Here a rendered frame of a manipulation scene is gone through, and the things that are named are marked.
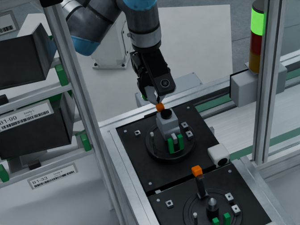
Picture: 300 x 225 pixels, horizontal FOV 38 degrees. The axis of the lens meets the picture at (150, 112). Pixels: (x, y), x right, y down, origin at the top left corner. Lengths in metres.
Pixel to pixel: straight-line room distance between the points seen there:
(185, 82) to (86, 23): 0.46
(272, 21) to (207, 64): 0.77
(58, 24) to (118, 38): 0.94
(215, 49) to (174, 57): 0.16
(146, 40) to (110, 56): 0.61
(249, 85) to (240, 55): 2.01
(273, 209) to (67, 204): 0.57
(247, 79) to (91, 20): 0.39
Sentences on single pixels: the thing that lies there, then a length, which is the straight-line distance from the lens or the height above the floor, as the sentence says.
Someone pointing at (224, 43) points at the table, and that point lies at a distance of 1.69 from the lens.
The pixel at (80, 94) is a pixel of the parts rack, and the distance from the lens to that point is 0.68.
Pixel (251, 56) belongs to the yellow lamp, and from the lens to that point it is 0.94.
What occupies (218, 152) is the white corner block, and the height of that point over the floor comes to 0.99.
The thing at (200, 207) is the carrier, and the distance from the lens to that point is 1.06.
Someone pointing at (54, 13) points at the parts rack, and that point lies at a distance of 0.60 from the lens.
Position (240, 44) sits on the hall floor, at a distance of 3.07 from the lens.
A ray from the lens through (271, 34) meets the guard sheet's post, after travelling 0.87.
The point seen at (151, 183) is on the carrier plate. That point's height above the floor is 0.97.
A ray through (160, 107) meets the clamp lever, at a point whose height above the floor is 1.08.
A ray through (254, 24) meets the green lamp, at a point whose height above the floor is 1.38.
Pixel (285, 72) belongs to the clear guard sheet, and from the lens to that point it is 0.98.
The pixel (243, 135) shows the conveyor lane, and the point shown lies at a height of 0.92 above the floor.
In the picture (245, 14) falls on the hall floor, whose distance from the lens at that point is 3.36.
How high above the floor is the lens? 1.90
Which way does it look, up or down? 46 degrees down
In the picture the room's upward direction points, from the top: 10 degrees counter-clockwise
